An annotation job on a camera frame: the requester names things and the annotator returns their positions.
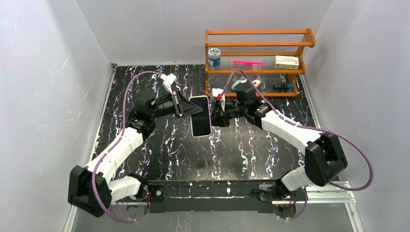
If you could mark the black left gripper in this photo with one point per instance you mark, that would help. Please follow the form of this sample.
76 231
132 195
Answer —
177 104

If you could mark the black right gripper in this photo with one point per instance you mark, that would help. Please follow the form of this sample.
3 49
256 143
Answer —
220 111

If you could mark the black smartphone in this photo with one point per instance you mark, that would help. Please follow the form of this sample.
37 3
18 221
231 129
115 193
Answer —
200 117

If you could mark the pink phone case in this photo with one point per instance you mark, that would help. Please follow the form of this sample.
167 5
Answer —
200 117

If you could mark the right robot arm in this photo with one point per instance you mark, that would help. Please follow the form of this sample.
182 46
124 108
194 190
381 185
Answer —
324 157

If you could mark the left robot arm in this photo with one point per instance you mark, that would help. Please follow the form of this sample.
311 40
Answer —
91 187

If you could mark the teal white stapler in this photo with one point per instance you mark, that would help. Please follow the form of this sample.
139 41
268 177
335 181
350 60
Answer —
238 81

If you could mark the pink white clip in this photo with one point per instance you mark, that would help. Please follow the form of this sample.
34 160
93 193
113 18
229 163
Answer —
256 83

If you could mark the blue white round jar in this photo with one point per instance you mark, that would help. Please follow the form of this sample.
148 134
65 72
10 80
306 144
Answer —
213 57

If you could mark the pink pen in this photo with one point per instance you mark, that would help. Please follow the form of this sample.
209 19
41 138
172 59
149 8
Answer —
250 63

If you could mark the black blue marker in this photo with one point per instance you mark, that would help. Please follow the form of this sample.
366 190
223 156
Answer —
285 86

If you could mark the orange wooden shelf rack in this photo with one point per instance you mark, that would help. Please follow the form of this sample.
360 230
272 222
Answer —
258 51

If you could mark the black base bar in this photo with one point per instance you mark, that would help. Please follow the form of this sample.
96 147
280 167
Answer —
207 196

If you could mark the white red small box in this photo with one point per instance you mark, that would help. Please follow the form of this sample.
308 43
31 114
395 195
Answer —
286 62

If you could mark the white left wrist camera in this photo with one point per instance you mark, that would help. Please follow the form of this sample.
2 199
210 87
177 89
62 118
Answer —
167 81

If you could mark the aluminium frame rail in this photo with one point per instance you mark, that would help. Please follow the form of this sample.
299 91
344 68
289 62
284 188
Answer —
329 194

